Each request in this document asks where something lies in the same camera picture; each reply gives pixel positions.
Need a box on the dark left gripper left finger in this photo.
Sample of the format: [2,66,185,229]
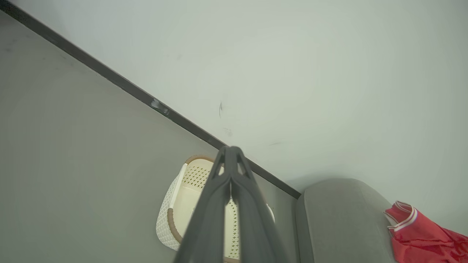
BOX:
[174,146,232,263]

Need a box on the red garment with white stripes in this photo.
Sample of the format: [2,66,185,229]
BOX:
[384,201,468,263]

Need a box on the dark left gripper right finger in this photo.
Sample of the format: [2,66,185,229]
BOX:
[231,146,290,263]

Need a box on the black wall baseboard strip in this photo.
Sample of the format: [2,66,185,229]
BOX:
[0,0,301,199]

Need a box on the grey fabric sofa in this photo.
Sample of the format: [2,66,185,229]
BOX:
[295,178,399,263]

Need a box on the cream perforated laundry basket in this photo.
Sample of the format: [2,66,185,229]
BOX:
[155,155,275,262]

